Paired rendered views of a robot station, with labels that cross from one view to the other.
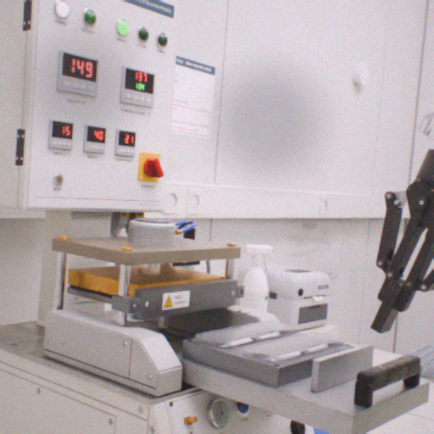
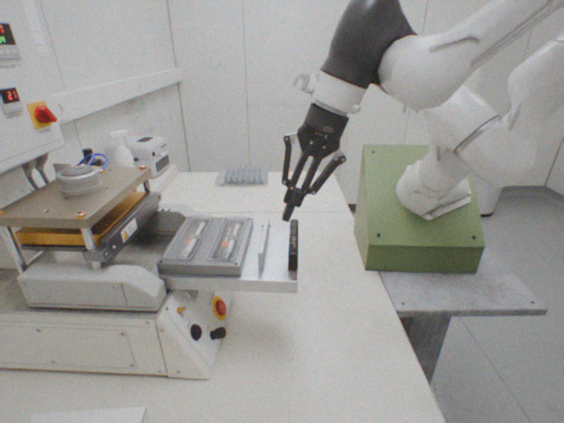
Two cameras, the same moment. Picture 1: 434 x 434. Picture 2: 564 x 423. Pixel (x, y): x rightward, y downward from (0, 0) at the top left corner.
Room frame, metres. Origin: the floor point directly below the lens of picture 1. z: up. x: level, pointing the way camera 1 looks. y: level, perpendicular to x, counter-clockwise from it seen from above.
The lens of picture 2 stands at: (0.38, 0.15, 1.37)
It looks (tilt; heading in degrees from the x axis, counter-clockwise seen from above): 27 degrees down; 324
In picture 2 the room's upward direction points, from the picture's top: straight up
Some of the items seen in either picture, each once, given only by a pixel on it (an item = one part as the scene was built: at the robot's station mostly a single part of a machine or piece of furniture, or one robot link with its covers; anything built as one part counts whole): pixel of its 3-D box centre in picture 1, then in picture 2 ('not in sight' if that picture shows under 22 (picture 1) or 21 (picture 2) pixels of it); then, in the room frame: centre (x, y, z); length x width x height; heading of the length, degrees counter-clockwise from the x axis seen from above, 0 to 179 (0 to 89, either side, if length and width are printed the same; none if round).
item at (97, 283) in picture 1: (153, 268); (90, 205); (1.14, 0.10, 1.07); 0.22 x 0.17 x 0.10; 141
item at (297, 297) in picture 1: (283, 295); (139, 155); (2.09, -0.22, 0.88); 0.25 x 0.20 x 0.17; 48
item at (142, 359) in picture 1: (109, 348); (95, 286); (0.98, 0.14, 0.96); 0.25 x 0.05 x 0.07; 51
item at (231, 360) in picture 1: (269, 351); (211, 242); (0.97, -0.09, 0.98); 0.20 x 0.17 x 0.03; 141
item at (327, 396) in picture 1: (297, 367); (232, 248); (0.94, -0.13, 0.97); 0.30 x 0.22 x 0.08; 51
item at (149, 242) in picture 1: (145, 255); (76, 195); (1.17, 0.12, 1.08); 0.31 x 0.24 x 0.13; 141
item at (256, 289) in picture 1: (256, 286); (124, 158); (1.96, -0.13, 0.92); 0.09 x 0.08 x 0.25; 102
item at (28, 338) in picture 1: (129, 345); (89, 259); (1.15, 0.14, 0.93); 0.46 x 0.35 x 0.01; 51
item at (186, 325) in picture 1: (230, 326); (155, 218); (1.19, -0.04, 0.96); 0.26 x 0.05 x 0.07; 51
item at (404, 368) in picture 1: (389, 378); (293, 242); (0.85, -0.23, 0.99); 0.15 x 0.02 x 0.04; 141
